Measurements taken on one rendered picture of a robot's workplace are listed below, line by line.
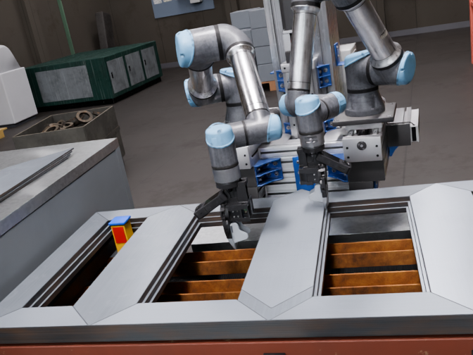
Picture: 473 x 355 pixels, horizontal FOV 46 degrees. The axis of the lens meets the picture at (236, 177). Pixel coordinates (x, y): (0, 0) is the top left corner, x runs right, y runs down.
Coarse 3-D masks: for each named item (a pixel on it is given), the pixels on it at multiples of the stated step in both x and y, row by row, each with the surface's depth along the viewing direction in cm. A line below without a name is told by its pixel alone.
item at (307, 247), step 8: (256, 248) 158; (264, 248) 157; (272, 248) 156; (280, 248) 156; (288, 248) 155; (296, 248) 154; (304, 248) 153; (312, 248) 152; (256, 256) 153; (264, 256) 152
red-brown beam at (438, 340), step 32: (0, 352) 144; (32, 352) 141; (64, 352) 139; (96, 352) 137; (128, 352) 135; (160, 352) 133; (192, 352) 131; (224, 352) 129; (256, 352) 127; (288, 352) 126; (320, 352) 124; (352, 352) 122; (384, 352) 120; (416, 352) 119; (448, 352) 117
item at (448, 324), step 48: (96, 240) 190; (192, 240) 182; (48, 288) 161; (0, 336) 142; (48, 336) 138; (96, 336) 135; (144, 336) 132; (192, 336) 129; (240, 336) 127; (288, 336) 124; (336, 336) 121
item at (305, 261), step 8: (272, 256) 152; (280, 256) 151; (288, 256) 150; (296, 256) 149; (304, 256) 148; (312, 256) 148; (256, 264) 149; (264, 264) 148; (272, 264) 147; (280, 264) 147; (288, 264) 146; (296, 264) 145; (304, 264) 144; (312, 264) 144
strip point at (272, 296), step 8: (248, 288) 138; (256, 288) 137; (264, 288) 137; (272, 288) 136; (280, 288) 135; (288, 288) 135; (296, 288) 134; (304, 288) 133; (256, 296) 134; (264, 296) 133; (272, 296) 133; (280, 296) 132; (288, 296) 131; (272, 304) 129
